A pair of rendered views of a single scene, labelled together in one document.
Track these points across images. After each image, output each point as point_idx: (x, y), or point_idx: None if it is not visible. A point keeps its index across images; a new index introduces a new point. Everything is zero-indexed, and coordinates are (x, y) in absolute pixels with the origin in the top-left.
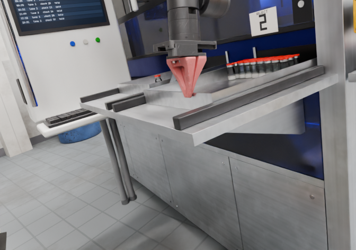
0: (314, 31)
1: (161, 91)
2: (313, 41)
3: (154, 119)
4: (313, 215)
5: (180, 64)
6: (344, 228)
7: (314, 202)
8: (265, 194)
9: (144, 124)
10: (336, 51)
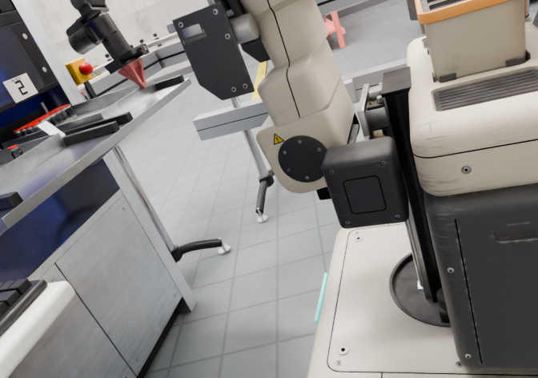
0: (33, 99)
1: (121, 99)
2: (36, 107)
3: (163, 94)
4: (131, 222)
5: (135, 65)
6: (142, 209)
7: (126, 211)
8: (104, 253)
9: (166, 98)
10: (78, 97)
